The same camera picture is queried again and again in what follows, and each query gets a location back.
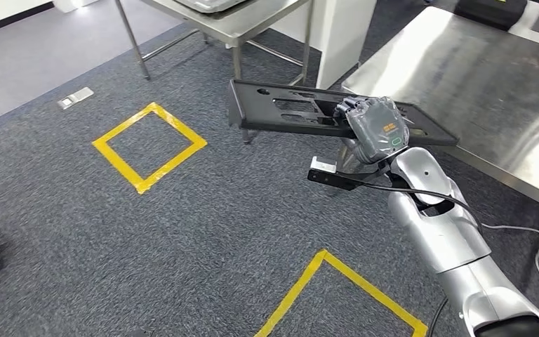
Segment long black plastic part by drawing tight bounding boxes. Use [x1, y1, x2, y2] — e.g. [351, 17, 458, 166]
[227, 79, 460, 147]

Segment large stainless steel workbench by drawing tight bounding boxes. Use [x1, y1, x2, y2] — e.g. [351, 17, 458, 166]
[341, 5, 539, 318]

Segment yellow floor tape square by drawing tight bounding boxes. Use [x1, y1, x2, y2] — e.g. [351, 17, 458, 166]
[254, 249, 429, 337]

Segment stainless steel table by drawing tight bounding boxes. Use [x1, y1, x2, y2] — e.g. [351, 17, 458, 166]
[113, 0, 316, 145]

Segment white partition panel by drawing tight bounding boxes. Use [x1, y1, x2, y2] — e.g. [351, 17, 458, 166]
[316, 0, 378, 90]

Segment grey metal tray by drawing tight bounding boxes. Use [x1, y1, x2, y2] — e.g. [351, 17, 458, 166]
[171, 0, 252, 14]

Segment metal floor outlet plate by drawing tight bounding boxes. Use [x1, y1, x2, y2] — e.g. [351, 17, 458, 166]
[57, 86, 95, 111]

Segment black equipment case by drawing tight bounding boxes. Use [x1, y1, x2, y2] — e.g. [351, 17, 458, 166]
[453, 0, 528, 32]

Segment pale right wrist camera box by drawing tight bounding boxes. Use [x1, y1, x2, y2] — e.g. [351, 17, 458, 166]
[310, 156, 338, 174]

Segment black right wrist camera bracket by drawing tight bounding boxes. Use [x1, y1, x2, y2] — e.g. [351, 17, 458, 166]
[307, 160, 392, 192]

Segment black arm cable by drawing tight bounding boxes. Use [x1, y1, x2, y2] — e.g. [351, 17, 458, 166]
[362, 181, 484, 337]

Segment long white power cable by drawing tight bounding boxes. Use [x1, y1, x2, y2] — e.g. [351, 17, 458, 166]
[481, 223, 539, 284]

